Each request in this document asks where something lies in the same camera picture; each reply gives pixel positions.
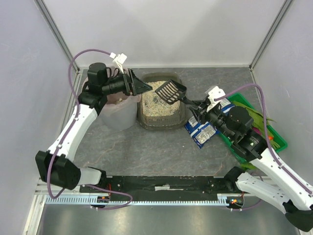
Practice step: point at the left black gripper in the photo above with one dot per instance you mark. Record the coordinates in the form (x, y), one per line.
(130, 82)

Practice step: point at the purple onion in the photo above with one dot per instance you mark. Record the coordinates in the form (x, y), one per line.
(257, 130)

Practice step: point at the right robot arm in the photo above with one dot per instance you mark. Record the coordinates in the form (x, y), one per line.
(292, 195)

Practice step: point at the green leafy vegetable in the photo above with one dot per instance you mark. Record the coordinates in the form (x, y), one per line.
(258, 117)

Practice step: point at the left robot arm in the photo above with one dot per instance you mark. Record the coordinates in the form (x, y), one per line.
(56, 165)

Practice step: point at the grey bin with pink bag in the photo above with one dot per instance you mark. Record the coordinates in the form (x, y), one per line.
(119, 110)

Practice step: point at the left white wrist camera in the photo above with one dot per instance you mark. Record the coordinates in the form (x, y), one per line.
(118, 60)

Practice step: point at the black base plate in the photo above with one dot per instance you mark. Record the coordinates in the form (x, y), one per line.
(170, 188)

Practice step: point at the black litter scoop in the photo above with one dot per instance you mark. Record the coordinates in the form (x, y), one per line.
(172, 91)

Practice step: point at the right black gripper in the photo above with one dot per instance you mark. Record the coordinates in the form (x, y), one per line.
(203, 109)

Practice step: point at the grey litter box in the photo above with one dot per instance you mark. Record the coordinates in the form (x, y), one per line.
(155, 114)

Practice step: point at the blue Doritos chip bag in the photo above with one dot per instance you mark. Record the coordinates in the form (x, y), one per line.
(200, 133)

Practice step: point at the green vegetable tray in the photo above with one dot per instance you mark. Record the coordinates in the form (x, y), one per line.
(226, 104)

